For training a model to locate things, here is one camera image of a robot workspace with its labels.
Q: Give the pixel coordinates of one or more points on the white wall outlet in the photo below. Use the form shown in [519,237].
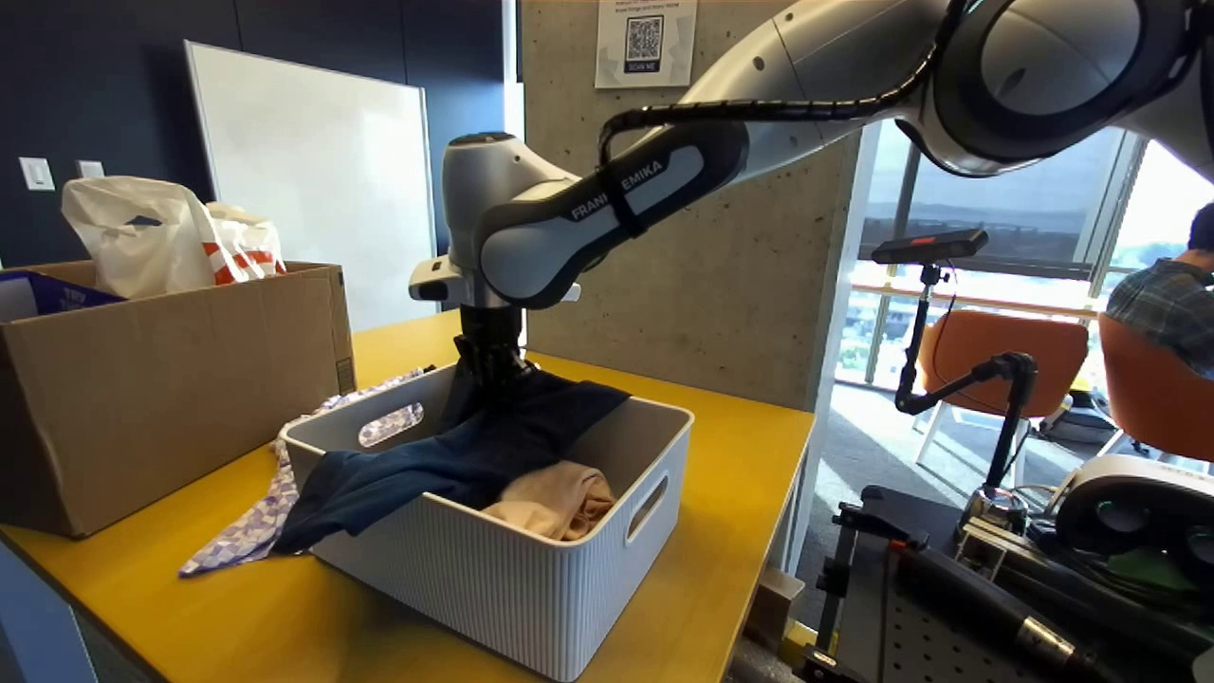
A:
[94,168]
[37,171]

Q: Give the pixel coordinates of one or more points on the black tool with grey grip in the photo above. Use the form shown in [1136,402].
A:
[972,601]

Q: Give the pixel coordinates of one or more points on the peach shirt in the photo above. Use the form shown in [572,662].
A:
[555,497]

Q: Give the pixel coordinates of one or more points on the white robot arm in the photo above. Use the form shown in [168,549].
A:
[809,49]

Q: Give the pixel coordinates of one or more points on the blue bag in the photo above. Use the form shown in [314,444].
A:
[58,295]

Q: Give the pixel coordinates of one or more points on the black orange bar clamp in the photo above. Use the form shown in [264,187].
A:
[837,572]

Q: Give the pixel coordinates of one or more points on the seated person plaid shirt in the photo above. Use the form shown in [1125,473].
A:
[1169,307]

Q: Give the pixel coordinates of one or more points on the white rounded device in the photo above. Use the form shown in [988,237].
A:
[1139,487]

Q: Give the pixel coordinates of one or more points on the black articulated camera stand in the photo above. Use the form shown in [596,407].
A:
[1001,372]

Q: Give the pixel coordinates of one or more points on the orange chair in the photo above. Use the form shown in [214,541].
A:
[1151,393]
[1001,347]

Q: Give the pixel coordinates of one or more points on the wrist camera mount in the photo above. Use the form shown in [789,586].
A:
[433,282]

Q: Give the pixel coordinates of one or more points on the black stereo camera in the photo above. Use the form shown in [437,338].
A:
[933,245]

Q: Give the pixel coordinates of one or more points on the purple floral cloth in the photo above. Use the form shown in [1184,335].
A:
[250,533]

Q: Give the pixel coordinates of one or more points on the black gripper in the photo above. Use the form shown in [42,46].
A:
[490,338]

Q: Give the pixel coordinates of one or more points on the white orange plastic bag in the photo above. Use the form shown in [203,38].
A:
[139,240]

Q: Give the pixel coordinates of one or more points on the QR code poster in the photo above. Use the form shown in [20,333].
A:
[647,44]

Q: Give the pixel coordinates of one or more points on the navy blue shirt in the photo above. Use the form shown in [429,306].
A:
[429,467]

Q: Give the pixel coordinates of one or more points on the brown cardboard box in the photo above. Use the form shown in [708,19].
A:
[155,393]

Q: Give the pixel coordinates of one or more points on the whiteboard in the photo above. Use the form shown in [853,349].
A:
[329,163]

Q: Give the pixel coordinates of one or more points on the white plastic storage bin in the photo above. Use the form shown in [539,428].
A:
[480,581]

